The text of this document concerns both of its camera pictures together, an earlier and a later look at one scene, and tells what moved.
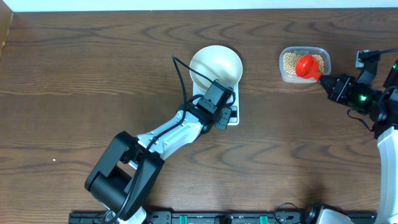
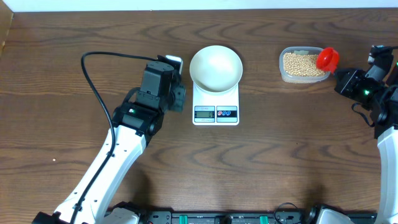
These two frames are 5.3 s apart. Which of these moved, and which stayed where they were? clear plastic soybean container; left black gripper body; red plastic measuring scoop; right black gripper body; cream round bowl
Moved: left black gripper body; red plastic measuring scoop; right black gripper body
Stayed: cream round bowl; clear plastic soybean container
